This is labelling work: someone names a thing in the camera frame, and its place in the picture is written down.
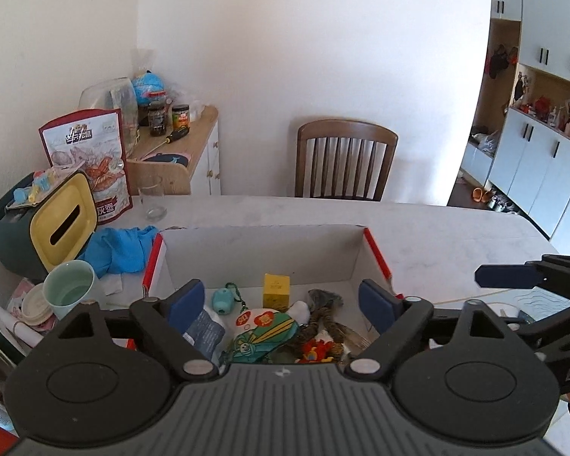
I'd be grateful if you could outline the blue globe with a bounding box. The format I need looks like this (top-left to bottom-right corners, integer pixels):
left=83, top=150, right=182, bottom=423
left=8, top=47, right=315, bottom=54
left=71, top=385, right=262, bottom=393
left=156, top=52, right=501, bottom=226
left=132, top=71, right=168, bottom=105

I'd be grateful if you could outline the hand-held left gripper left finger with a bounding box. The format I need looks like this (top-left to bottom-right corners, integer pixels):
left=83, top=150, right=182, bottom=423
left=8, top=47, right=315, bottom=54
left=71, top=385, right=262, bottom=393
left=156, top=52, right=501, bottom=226
left=43, top=279, right=219, bottom=382

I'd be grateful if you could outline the clear plastic container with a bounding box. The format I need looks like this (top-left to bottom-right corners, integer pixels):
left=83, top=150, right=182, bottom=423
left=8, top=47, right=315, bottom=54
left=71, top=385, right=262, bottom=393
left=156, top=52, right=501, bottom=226
left=79, top=77, right=138, bottom=153

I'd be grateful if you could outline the brown wooden slat-back chair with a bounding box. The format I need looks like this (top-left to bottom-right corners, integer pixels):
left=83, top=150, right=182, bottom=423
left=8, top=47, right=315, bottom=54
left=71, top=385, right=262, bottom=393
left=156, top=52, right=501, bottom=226
left=294, top=120, right=399, bottom=200

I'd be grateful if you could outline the brown braided rope toy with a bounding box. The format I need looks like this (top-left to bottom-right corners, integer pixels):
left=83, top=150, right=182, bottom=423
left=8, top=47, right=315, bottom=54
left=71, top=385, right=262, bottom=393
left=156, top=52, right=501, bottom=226
left=306, top=289, right=372, bottom=358

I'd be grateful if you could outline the small yellow box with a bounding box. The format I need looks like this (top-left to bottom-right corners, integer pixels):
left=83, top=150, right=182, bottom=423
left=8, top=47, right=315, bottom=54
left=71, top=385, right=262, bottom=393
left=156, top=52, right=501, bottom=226
left=263, top=274, right=290, bottom=312

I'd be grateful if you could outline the red cardboard box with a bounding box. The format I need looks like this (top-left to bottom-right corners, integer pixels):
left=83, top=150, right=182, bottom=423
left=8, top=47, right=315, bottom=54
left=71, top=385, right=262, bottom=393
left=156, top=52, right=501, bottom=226
left=141, top=225, right=404, bottom=366

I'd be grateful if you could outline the light green mug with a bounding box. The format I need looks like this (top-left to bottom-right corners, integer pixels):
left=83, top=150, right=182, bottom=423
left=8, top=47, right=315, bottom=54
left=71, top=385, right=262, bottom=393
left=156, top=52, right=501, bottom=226
left=44, top=260, right=98, bottom=320

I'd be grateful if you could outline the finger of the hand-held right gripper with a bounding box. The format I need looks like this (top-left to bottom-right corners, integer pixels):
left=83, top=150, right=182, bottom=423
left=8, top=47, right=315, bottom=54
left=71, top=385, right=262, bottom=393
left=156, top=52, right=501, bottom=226
left=518, top=301, right=570, bottom=355
left=475, top=254, right=570, bottom=300

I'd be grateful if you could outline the red and white snack bag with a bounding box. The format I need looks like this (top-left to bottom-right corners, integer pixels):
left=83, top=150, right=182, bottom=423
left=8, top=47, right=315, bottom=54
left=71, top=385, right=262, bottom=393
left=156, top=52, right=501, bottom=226
left=39, top=108, right=134, bottom=225

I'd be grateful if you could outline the white wooden-top sideboard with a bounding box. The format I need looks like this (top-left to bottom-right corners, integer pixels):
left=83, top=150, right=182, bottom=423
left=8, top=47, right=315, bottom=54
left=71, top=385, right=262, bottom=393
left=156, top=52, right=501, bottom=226
left=126, top=106, right=222, bottom=195

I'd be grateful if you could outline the clear pack of small toys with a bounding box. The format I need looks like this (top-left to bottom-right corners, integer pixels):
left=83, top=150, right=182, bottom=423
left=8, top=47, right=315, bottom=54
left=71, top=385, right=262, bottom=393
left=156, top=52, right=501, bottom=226
left=7, top=168, right=73, bottom=211

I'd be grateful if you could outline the white packet with red label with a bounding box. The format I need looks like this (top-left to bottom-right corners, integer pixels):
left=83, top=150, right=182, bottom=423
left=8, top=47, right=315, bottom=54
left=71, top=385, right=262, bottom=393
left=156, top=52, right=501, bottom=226
left=235, top=300, right=310, bottom=332

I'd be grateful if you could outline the yellow and dark tissue box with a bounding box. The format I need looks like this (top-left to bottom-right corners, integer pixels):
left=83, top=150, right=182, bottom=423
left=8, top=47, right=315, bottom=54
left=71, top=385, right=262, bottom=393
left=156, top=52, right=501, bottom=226
left=0, top=171, right=98, bottom=274

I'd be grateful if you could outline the stack of small cream bowls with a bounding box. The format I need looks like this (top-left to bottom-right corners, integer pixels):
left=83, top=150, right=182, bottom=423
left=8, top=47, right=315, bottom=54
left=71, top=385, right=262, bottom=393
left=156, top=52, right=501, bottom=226
left=20, top=282, right=54, bottom=329

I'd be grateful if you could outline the clear plastic bag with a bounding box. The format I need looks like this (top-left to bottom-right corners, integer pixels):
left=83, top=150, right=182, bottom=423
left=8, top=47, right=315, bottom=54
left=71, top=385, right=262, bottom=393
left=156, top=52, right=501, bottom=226
left=170, top=82, right=205, bottom=123

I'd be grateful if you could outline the rolled white paper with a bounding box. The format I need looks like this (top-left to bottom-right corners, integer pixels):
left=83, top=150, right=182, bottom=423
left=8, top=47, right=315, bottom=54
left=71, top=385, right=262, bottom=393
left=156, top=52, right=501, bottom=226
left=0, top=299, right=43, bottom=348

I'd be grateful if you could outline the green painted sachet with tassel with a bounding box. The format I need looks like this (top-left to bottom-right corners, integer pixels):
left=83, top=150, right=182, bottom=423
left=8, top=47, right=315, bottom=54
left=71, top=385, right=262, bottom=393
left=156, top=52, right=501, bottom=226
left=220, top=316, right=300, bottom=366

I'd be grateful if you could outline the large white wall cabinet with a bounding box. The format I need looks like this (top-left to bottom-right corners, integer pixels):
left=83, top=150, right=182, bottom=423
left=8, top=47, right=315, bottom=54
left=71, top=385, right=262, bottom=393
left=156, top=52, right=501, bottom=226
left=458, top=0, right=570, bottom=243

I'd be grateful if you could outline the dark glass jar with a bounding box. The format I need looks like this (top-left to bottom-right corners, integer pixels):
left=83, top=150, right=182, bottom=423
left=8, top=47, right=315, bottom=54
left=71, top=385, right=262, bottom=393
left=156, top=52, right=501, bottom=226
left=147, top=102, right=168, bottom=137

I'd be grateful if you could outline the black and yellow screwdriver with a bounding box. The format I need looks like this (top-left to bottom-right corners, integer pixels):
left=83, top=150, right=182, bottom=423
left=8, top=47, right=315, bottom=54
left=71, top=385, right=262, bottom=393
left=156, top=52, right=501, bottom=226
left=149, top=128, right=189, bottom=151

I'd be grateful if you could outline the clear drinking glass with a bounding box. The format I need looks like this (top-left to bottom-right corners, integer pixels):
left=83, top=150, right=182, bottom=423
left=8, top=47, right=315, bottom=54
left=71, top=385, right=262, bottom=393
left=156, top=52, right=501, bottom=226
left=139, top=174, right=167, bottom=222

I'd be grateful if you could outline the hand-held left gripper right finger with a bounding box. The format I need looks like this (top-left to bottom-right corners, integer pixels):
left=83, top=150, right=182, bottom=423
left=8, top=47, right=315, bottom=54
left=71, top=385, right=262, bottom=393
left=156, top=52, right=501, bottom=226
left=344, top=279, right=533, bottom=382

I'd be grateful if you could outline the blue cloth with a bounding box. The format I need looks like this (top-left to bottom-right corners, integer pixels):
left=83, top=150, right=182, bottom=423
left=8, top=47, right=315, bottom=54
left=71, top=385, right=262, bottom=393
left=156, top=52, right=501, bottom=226
left=78, top=225, right=160, bottom=277

